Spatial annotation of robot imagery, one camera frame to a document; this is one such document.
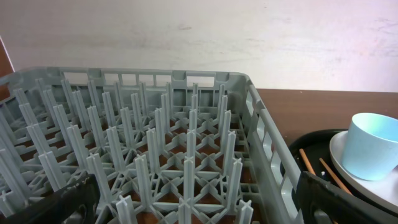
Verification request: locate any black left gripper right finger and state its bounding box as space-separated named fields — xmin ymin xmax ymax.
xmin=296 ymin=171 xmax=397 ymax=224

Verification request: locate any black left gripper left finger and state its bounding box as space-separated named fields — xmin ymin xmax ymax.
xmin=1 ymin=174 xmax=100 ymax=224

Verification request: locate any brown wooden chopstick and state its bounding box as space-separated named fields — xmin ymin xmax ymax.
xmin=299 ymin=149 xmax=316 ymax=175
xmin=319 ymin=158 xmax=352 ymax=195

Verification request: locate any light blue plastic cup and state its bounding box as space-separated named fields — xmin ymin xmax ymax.
xmin=341 ymin=113 xmax=397 ymax=181

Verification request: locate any round black tray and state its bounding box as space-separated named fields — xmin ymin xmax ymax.
xmin=289 ymin=129 xmax=397 ymax=217

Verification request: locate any grey plastic dishwasher rack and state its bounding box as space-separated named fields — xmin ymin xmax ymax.
xmin=1 ymin=67 xmax=303 ymax=223

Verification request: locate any grey round plate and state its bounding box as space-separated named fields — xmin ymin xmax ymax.
xmin=330 ymin=131 xmax=397 ymax=213

